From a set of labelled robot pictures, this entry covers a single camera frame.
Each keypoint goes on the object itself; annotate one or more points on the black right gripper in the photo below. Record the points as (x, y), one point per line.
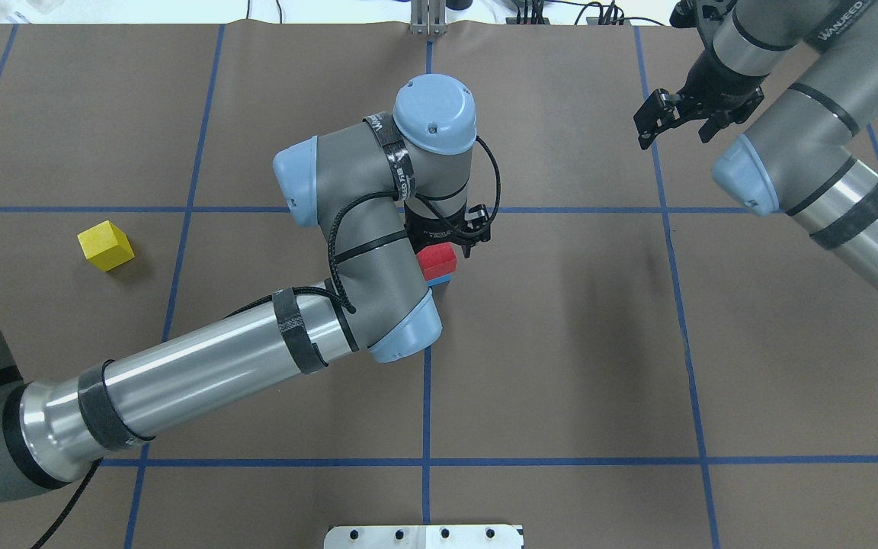
(714, 81)

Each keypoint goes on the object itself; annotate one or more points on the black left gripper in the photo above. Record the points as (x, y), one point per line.
(425, 229)

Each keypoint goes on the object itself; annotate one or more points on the red wooden block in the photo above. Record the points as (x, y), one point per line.
(437, 260)

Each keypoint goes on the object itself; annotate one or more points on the blue wooden block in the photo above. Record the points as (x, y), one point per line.
(442, 279)

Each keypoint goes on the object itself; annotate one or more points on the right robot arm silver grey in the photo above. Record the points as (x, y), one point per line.
(793, 159)

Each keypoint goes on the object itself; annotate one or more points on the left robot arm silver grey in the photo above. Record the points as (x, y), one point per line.
(380, 191)

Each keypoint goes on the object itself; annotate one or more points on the yellow wooden block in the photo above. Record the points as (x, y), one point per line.
(106, 246)

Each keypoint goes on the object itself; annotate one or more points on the aluminium frame post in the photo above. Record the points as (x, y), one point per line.
(428, 18)

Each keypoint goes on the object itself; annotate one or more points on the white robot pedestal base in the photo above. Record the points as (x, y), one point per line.
(426, 536)

